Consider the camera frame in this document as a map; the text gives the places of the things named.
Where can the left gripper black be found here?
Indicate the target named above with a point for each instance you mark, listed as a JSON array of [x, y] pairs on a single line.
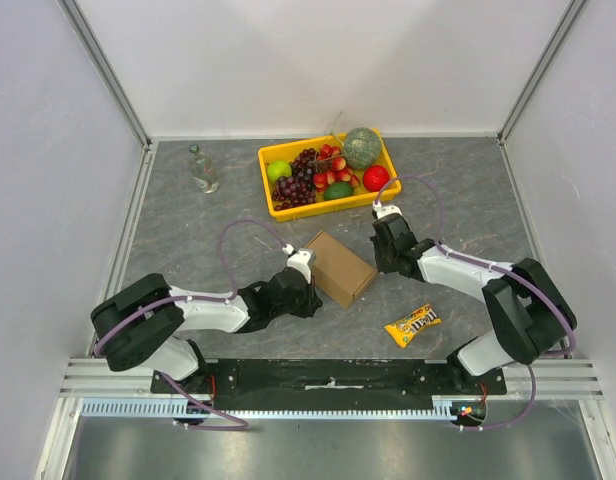
[[312, 304]]

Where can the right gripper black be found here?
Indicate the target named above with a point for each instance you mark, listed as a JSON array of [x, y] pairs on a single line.
[[384, 251]]

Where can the brown cardboard box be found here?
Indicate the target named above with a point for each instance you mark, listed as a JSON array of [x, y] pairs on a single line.
[[338, 271]]

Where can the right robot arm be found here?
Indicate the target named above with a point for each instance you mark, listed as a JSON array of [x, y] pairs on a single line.
[[527, 312]]

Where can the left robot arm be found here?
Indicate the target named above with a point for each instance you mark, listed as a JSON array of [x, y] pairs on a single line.
[[142, 324]]

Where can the yellow plastic tray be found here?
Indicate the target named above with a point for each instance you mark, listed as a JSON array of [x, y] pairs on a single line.
[[288, 151]]

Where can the red apple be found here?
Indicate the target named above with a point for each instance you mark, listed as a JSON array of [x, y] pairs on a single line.
[[375, 178]]

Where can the yellow candy bag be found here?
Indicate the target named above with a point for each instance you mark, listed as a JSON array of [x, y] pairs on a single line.
[[404, 330]]

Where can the green lime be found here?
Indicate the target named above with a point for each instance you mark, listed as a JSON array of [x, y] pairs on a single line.
[[338, 190]]

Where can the dark purple grape bunch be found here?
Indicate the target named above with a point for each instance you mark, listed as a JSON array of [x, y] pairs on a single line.
[[297, 190]]

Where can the red strawberry cluster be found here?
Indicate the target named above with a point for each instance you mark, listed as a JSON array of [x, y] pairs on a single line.
[[329, 167]]

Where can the green netted melon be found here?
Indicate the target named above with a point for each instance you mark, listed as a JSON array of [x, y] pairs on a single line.
[[362, 147]]

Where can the green apple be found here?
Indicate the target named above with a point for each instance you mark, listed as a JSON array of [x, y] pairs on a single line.
[[277, 170]]

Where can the clear glass bottle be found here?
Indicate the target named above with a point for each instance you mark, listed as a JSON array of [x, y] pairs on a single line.
[[203, 170]]

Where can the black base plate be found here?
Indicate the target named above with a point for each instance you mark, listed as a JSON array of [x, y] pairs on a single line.
[[239, 376]]

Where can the grey slotted cable duct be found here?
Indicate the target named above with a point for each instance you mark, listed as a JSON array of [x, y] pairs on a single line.
[[180, 408]]

